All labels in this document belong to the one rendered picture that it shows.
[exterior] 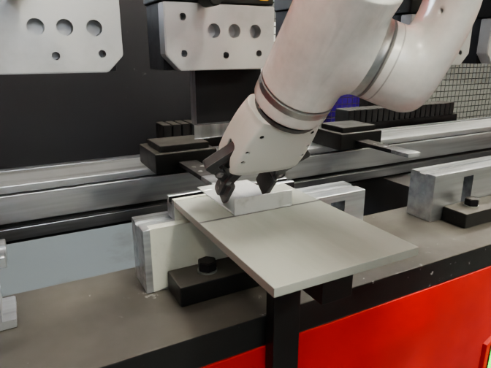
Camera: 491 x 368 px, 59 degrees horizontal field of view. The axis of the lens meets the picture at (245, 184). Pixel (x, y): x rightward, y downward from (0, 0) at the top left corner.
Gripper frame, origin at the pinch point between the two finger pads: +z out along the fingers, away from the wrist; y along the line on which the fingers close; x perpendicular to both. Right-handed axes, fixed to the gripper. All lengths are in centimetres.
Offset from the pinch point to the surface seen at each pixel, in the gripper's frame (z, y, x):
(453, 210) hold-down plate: 9.4, -45.8, 7.4
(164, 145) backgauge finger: 15.1, 3.4, -19.4
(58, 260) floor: 214, 14, -94
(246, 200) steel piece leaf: -2.6, 2.3, 3.9
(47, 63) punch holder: -11.3, 22.9, -11.7
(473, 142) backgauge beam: 24, -90, -17
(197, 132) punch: -1.1, 4.4, -8.8
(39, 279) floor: 202, 25, -79
